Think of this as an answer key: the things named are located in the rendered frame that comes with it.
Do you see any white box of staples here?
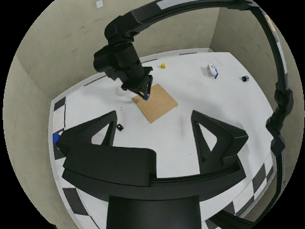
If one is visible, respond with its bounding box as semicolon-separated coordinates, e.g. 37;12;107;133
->
207;64;218;79

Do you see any white plastic bottle with blue cap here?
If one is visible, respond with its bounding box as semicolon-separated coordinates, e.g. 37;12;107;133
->
53;132;62;143

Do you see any tan flat mat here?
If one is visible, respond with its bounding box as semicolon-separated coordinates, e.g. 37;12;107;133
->
132;83;178;123

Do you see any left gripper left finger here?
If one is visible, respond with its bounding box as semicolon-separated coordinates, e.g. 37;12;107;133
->
60;110;118;146

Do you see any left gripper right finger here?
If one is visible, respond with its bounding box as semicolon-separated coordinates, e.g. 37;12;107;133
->
191;110;249;173

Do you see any black die with white pips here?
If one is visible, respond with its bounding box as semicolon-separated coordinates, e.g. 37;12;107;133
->
117;124;124;132

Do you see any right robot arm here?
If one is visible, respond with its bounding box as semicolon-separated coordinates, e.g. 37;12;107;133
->
93;0;294;137

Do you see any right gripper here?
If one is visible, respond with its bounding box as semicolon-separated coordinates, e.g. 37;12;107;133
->
121;59;153;99

